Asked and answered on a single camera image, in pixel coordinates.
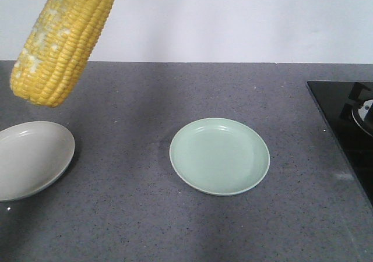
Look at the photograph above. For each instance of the orange-yellow corn cob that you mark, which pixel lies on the orange-yellow corn cob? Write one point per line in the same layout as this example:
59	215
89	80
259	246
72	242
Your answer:
57	50

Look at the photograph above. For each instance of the black glass gas stove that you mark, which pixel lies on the black glass gas stove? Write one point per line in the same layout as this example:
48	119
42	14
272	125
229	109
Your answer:
346	106

